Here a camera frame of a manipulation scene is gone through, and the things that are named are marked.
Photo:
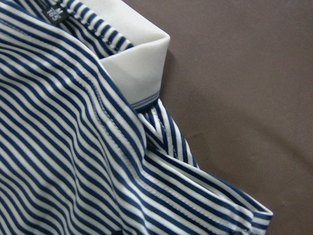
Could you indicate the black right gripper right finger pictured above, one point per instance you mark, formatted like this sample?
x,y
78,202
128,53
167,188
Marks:
x,y
236,233

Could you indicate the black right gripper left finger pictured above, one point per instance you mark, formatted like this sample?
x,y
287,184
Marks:
x,y
117,233

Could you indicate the navy white striped polo shirt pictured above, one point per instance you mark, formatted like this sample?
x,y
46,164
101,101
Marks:
x,y
86,145

